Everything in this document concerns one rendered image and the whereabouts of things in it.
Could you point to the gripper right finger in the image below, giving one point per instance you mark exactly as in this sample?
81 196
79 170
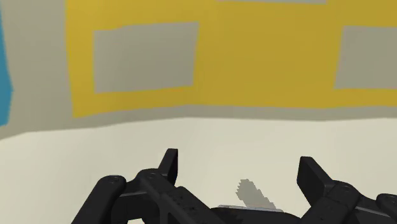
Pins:
335 198

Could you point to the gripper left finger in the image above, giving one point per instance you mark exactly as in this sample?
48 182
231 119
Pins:
155 192

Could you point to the yellow cabinet with grey panels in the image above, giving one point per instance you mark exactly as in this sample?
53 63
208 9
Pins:
266 62

